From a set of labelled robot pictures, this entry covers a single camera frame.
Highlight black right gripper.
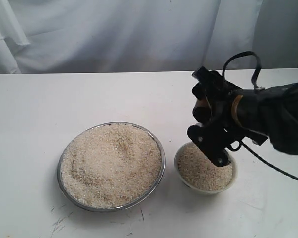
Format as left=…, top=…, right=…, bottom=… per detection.
left=187, top=66, right=243, bottom=167

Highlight brown wooden cup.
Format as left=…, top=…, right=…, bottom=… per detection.
left=192, top=99, right=211, bottom=125

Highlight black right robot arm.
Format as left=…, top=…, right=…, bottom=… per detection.
left=187, top=67, right=298, bottom=167

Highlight rice in white bowl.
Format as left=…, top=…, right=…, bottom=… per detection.
left=177, top=142, right=233, bottom=192

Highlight white ceramic bowl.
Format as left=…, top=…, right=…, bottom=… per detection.
left=174, top=143, right=237, bottom=195

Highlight rice in steel tray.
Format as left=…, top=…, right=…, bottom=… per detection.
left=60, top=124, right=162, bottom=208

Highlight large steel rice tray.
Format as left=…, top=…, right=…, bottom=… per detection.
left=56, top=121, right=166, bottom=213

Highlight white backdrop cloth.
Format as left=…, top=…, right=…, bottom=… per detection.
left=0, top=0, right=298, bottom=74

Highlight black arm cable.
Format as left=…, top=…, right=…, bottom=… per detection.
left=222, top=51, right=298, bottom=184

